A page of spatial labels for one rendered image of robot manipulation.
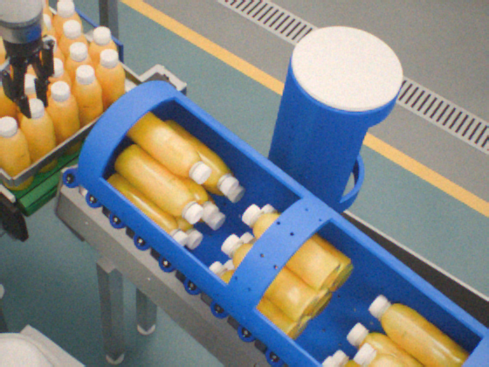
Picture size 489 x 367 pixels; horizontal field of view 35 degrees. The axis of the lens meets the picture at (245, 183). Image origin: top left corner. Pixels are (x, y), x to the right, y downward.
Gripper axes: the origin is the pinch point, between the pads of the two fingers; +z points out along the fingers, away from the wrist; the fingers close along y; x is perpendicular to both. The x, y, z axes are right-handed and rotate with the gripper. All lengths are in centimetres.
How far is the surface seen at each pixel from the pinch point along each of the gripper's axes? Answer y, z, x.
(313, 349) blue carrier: 5, 16, -76
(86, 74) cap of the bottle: 14.0, 2.0, -1.1
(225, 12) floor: 146, 112, 64
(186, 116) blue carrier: 22.5, 3.8, -23.6
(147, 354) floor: 10, 112, -26
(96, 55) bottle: 22.4, 6.7, 5.2
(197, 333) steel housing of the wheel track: -5, 27, -54
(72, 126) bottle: 6.8, 11.9, -3.4
